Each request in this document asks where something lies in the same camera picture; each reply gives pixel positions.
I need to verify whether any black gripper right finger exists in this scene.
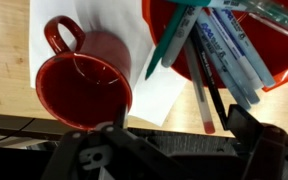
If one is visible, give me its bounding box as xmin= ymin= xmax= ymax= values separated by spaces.
xmin=227 ymin=104 xmax=287 ymax=180

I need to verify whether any blue expo marker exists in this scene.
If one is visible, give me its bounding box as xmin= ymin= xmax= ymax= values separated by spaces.
xmin=197 ymin=10 xmax=260 ymax=104

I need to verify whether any white paper sheet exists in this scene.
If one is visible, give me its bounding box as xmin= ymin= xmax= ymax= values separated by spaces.
xmin=29 ymin=0 xmax=185 ymax=130

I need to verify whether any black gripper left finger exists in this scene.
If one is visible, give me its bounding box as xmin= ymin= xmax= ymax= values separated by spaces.
xmin=42 ymin=105 xmax=184 ymax=180

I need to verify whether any black thin pen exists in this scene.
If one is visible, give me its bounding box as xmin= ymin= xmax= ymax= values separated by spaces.
xmin=191 ymin=26 xmax=227 ymax=130

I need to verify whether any grey sharpie marker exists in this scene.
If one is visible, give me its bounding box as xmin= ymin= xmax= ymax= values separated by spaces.
xmin=161 ymin=6 xmax=202 ymax=68

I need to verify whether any red pen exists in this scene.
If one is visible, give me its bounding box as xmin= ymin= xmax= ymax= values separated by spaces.
xmin=184 ymin=42 xmax=215 ymax=134

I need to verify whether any teal marker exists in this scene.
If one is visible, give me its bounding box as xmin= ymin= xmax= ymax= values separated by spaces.
xmin=145 ymin=5 xmax=186 ymax=79

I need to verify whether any orange mug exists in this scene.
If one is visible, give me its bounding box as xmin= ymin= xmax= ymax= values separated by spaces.
xmin=142 ymin=0 xmax=288 ymax=92

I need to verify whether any dark red mug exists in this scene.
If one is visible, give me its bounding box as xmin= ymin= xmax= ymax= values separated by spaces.
xmin=35 ymin=16 xmax=132 ymax=130

